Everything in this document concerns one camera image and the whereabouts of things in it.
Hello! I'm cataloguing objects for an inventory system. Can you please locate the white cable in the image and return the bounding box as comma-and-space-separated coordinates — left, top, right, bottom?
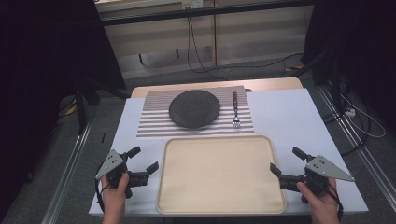
340, 92, 388, 139

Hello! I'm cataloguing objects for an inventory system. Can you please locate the beige tray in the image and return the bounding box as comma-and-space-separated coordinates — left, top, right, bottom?
156, 134, 288, 217

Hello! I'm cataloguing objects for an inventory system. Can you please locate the person's left hand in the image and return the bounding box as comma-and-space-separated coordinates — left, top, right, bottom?
100, 173, 131, 217

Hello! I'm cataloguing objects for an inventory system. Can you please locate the black hanging cable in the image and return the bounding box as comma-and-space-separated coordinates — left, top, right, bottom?
186, 16, 226, 81

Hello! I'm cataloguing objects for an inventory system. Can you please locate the white table cover sheet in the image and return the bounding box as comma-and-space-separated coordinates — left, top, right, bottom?
88, 88, 370, 217

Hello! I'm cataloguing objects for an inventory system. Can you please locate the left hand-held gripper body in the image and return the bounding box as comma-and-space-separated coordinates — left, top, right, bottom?
94, 148, 150, 200

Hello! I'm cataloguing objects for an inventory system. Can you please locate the striped placemat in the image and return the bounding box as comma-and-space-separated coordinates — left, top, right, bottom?
135, 85, 256, 139

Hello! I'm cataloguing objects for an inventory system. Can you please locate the metal floor rail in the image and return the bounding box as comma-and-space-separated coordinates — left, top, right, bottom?
39, 120, 93, 224
317, 85, 396, 213

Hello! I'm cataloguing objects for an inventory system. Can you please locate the black metal stand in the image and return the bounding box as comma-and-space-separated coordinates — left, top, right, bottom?
291, 50, 345, 117
74, 78, 132, 135

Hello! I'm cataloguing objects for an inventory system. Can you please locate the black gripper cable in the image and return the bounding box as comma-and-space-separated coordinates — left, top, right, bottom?
94, 177, 110, 214
326, 182, 345, 222

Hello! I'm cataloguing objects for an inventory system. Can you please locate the person's right hand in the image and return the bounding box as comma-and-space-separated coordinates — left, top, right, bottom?
295, 177, 340, 217

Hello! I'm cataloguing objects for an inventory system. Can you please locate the fork with brown handle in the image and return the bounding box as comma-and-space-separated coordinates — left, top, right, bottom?
232, 91, 242, 129

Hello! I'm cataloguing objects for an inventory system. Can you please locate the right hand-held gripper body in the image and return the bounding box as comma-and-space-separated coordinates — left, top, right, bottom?
278, 154, 356, 196

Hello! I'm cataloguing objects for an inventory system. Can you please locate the black floor cable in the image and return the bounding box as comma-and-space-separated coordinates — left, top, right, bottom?
218, 51, 305, 79

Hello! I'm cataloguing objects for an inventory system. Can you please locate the light wooden cabinet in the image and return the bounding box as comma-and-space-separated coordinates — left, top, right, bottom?
93, 0, 315, 80

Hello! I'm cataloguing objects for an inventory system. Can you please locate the dark grey round plate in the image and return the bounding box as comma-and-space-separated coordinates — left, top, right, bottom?
168, 89, 221, 130

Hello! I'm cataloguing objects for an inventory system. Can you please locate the white wall socket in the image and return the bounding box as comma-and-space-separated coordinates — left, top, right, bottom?
181, 0, 205, 10

